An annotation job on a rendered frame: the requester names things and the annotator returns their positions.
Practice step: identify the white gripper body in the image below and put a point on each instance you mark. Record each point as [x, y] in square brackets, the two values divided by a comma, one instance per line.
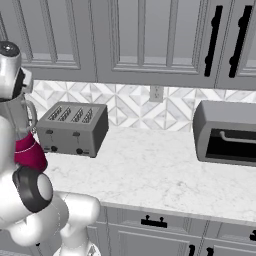
[28, 80]

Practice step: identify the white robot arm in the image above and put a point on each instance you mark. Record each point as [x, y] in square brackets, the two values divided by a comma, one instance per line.
[30, 206]

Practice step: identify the grey four-slot toaster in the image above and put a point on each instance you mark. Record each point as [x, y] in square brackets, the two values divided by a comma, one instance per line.
[73, 133]

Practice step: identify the grey drawer front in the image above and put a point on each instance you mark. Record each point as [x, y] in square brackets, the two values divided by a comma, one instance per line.
[226, 231]
[126, 218]

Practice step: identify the grey toaster oven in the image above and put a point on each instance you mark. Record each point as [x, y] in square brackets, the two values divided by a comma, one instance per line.
[213, 116]

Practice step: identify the grey base cupboard door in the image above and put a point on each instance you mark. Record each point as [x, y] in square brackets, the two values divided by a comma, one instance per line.
[146, 243]
[233, 250]

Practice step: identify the grey wall cupboard door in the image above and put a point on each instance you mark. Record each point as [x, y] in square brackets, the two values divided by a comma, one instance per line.
[50, 33]
[248, 80]
[150, 33]

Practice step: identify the white wall socket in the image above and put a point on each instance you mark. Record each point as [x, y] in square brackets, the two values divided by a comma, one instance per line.
[156, 93]

